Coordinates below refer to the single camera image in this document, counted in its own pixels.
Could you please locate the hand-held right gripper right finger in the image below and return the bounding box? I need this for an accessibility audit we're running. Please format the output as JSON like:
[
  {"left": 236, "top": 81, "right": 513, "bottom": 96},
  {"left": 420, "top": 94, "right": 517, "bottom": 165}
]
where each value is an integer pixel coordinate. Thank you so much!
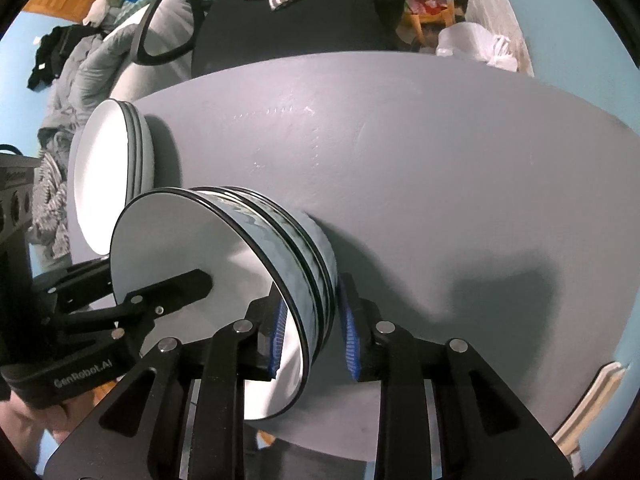
[{"left": 337, "top": 275, "right": 574, "bottom": 480}]

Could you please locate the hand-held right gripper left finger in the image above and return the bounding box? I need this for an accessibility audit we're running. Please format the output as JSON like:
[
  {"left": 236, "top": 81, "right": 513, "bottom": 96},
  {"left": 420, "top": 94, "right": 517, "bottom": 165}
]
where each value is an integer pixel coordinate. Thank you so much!
[{"left": 42, "top": 300, "right": 289, "bottom": 480}]

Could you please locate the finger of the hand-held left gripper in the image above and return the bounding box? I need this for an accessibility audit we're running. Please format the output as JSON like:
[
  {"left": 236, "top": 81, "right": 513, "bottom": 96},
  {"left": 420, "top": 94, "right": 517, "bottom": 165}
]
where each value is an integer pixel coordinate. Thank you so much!
[
  {"left": 44, "top": 258, "right": 112, "bottom": 312},
  {"left": 59, "top": 268, "right": 214, "bottom": 357}
]

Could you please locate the white bowl with dark rim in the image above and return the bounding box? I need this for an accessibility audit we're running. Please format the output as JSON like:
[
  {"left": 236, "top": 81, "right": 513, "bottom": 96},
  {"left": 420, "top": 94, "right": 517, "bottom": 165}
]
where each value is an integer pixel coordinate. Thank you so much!
[
  {"left": 240, "top": 187, "right": 340, "bottom": 347},
  {"left": 110, "top": 187, "right": 312, "bottom": 421},
  {"left": 220, "top": 186, "right": 329, "bottom": 362}
]

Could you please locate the person's left hand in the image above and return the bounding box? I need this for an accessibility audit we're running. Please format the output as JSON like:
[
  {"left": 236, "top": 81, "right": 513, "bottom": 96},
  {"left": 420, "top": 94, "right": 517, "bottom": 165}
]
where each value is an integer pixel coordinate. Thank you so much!
[{"left": 0, "top": 391, "right": 62, "bottom": 466}]

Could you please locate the striped blanket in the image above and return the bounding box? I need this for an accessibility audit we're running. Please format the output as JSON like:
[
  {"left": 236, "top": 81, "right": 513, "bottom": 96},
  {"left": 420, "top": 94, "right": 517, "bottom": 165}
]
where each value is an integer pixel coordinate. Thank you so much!
[{"left": 27, "top": 152, "right": 74, "bottom": 262}]

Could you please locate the grey duvet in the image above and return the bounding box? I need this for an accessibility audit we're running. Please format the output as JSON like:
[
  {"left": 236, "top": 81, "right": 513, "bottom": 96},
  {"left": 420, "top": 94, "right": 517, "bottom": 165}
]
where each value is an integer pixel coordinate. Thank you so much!
[{"left": 37, "top": 30, "right": 147, "bottom": 162}]

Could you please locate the light wooden board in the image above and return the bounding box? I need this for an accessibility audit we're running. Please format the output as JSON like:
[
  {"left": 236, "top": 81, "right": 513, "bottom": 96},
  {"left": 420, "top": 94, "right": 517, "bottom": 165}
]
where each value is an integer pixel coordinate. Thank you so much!
[{"left": 550, "top": 362, "right": 629, "bottom": 462}]

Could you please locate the black clothing pile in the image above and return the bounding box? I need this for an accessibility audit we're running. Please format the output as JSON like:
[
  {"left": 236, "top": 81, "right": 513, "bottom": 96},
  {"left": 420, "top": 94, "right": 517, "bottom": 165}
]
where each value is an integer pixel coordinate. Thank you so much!
[{"left": 27, "top": 25, "right": 107, "bottom": 92}]

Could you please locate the grey bed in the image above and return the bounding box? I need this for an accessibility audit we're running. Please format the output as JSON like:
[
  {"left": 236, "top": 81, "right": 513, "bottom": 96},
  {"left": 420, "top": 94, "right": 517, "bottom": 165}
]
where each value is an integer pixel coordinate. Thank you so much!
[{"left": 107, "top": 0, "right": 197, "bottom": 107}]

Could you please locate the beige clothing pile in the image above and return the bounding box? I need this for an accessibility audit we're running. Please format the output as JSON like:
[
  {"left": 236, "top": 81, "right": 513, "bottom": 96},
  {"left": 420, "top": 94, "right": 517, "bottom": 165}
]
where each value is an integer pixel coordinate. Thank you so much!
[{"left": 82, "top": 0, "right": 134, "bottom": 29}]

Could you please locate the black office chair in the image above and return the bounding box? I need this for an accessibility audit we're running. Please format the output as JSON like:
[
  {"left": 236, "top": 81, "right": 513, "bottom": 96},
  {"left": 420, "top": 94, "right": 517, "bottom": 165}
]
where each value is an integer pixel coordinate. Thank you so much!
[{"left": 132, "top": 0, "right": 417, "bottom": 79}]

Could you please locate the white trash bag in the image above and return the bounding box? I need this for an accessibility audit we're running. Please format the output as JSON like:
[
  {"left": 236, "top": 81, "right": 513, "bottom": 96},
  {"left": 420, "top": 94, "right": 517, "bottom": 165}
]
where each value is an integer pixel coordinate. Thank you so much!
[{"left": 435, "top": 22, "right": 517, "bottom": 74}]

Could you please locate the orange toy clutter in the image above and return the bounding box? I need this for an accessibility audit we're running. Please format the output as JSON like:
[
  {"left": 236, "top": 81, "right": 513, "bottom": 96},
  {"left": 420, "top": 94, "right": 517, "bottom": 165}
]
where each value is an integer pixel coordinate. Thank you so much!
[{"left": 400, "top": 0, "right": 457, "bottom": 42}]

